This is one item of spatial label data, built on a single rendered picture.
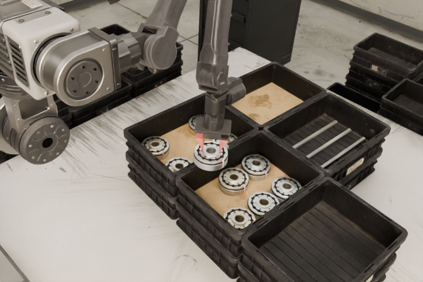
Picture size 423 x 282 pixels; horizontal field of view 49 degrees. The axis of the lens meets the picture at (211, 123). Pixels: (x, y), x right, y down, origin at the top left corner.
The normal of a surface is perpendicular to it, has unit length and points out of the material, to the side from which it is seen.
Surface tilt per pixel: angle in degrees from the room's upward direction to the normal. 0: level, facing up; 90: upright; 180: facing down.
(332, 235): 0
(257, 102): 0
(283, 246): 0
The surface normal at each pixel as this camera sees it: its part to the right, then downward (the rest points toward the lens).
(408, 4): -0.69, 0.42
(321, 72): 0.05, -0.79
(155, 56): 0.71, 0.22
